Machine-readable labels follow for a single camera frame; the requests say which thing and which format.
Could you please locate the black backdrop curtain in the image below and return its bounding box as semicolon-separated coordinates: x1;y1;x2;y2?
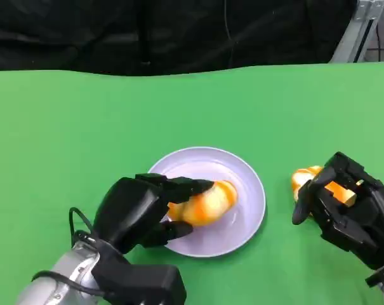
0;0;359;77

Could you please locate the green table cloth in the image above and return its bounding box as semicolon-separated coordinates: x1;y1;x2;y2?
0;62;384;305

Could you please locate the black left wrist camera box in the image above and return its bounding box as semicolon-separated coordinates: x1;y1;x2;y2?
91;241;187;305

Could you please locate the black looped floor cable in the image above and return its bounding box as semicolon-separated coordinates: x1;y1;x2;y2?
367;24;384;61

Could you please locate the grey aluminium frame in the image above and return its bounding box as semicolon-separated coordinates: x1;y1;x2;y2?
331;0;384;64

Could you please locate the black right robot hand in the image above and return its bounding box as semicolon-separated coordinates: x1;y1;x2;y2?
292;151;384;271

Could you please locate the orange and white bread roll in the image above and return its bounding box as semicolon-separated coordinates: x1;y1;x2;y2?
291;165;364;209
168;180;239;227

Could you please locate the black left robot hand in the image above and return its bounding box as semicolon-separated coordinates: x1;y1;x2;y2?
92;173;215;255

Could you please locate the lilac plate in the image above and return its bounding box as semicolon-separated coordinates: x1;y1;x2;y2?
147;146;266;257

